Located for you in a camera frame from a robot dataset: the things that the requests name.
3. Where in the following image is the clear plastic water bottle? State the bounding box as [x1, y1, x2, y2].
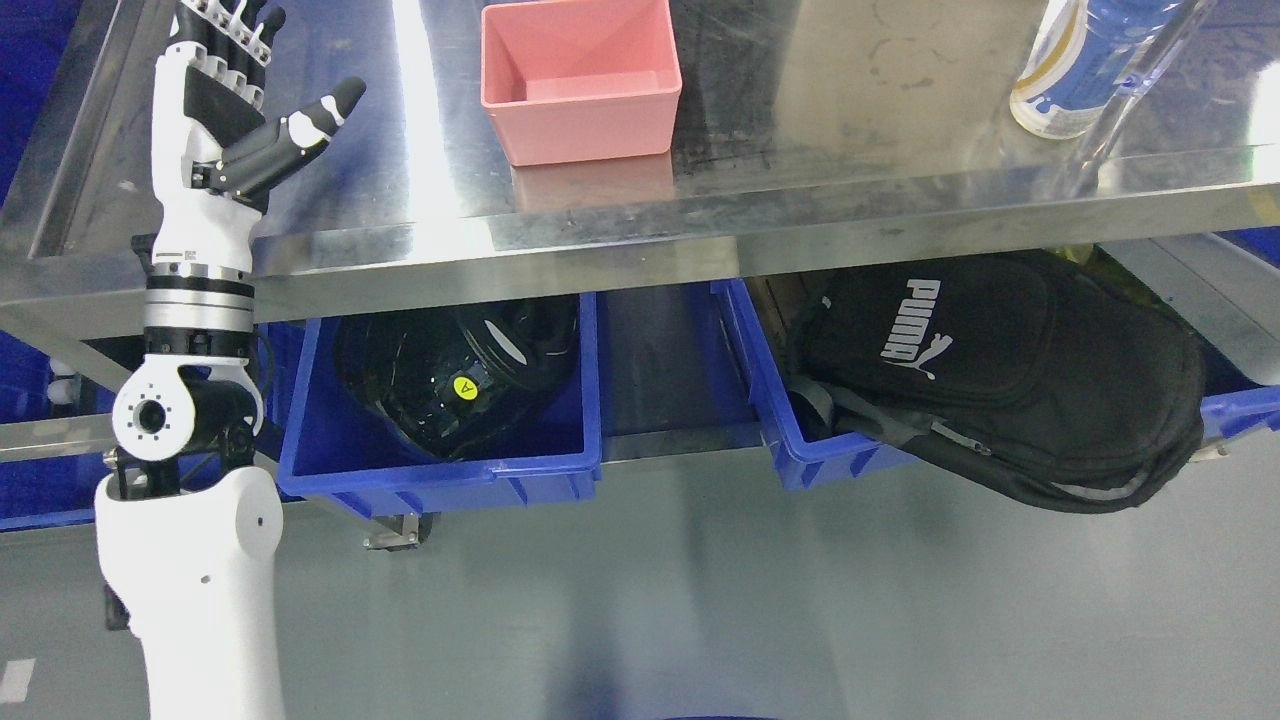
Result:
[1007, 1, 1185, 140]

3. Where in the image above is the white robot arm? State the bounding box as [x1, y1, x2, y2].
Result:
[93, 1, 366, 719]

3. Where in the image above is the black Puma backpack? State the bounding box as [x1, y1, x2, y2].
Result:
[782, 250, 1206, 514]

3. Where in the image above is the blue plastic bin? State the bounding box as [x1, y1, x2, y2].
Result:
[278, 293, 603, 519]
[710, 279, 1279, 491]

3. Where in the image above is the black helmet with yellow sticker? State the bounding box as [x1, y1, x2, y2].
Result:
[332, 295, 580, 461]

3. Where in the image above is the left blue plastic bin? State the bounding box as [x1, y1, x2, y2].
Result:
[278, 293, 603, 519]

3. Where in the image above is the pink plastic storage box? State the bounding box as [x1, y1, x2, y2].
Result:
[480, 1, 684, 167]

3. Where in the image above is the right blue plastic bin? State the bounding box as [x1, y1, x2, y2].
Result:
[710, 279, 1279, 491]

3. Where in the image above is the far left blue bin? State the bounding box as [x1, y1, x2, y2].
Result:
[1, 332, 115, 530]

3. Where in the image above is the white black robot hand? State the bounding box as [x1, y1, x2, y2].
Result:
[151, 1, 367, 278]

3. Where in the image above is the stainless steel table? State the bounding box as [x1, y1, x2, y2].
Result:
[3, 1, 1277, 392]

